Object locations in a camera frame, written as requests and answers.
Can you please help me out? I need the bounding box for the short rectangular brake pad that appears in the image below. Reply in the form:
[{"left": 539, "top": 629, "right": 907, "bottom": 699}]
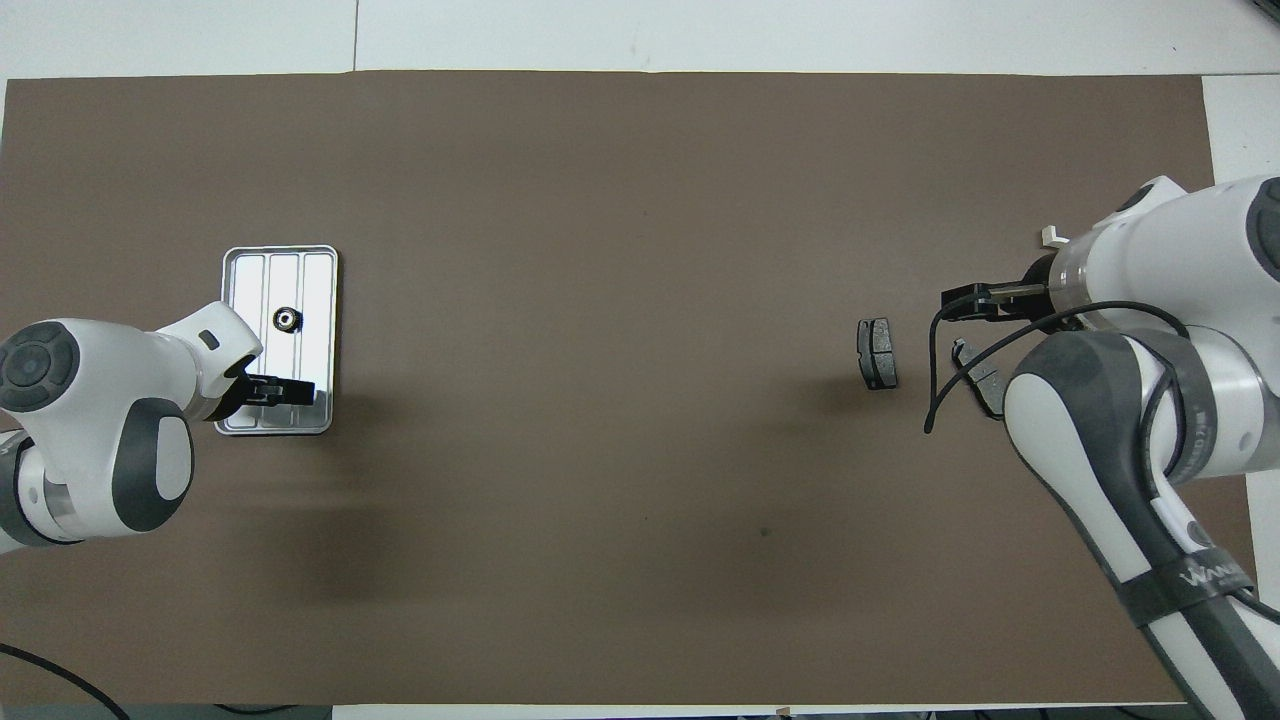
[{"left": 857, "top": 318, "right": 899, "bottom": 391}]

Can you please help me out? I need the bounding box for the brown table mat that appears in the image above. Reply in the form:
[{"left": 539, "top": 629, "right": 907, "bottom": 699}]
[{"left": 0, "top": 70, "right": 1259, "bottom": 706}]

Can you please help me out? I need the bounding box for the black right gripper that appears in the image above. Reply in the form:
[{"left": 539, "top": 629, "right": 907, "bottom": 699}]
[{"left": 943, "top": 255, "right": 1061, "bottom": 326}]

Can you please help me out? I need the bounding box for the silver metal tray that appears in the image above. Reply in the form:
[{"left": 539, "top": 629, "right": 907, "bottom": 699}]
[{"left": 214, "top": 245, "right": 339, "bottom": 436}]

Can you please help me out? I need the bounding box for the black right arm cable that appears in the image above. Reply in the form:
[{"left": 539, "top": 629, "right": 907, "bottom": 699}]
[{"left": 924, "top": 283, "right": 1196, "bottom": 481}]

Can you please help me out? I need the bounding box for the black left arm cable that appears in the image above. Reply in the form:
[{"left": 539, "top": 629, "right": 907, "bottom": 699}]
[{"left": 0, "top": 643, "right": 131, "bottom": 720}]

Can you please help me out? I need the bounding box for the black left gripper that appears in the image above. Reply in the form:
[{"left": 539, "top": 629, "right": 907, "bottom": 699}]
[{"left": 225, "top": 362, "right": 319, "bottom": 416}]

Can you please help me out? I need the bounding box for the long curved brake pad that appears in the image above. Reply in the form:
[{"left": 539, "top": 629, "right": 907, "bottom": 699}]
[{"left": 950, "top": 338, "right": 1007, "bottom": 421}]

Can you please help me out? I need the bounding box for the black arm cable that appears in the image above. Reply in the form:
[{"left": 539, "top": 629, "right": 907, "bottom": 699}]
[
  {"left": 924, "top": 283, "right": 1196, "bottom": 481},
  {"left": 0, "top": 643, "right": 131, "bottom": 720}
]

